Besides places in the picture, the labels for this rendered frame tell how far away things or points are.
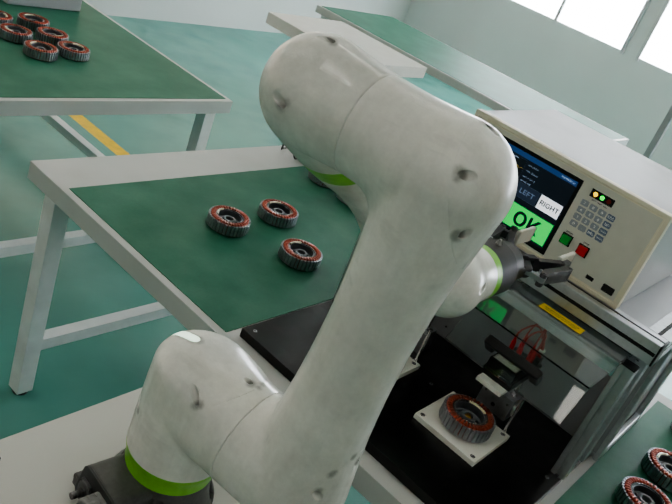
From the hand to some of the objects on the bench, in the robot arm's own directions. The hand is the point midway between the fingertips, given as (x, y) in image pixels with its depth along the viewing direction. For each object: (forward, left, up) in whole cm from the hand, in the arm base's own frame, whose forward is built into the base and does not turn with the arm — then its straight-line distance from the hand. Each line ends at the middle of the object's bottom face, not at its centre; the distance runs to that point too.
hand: (545, 247), depth 139 cm
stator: (+8, +58, -45) cm, 74 cm away
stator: (-2, -5, -40) cm, 40 cm away
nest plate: (-2, -5, -41) cm, 41 cm away
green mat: (+15, +73, -46) cm, 87 cm away
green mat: (+25, -56, -41) cm, 74 cm away
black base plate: (-2, +7, -44) cm, 44 cm away
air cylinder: (+12, -4, -41) cm, 43 cm away
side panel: (+39, -23, -42) cm, 62 cm away
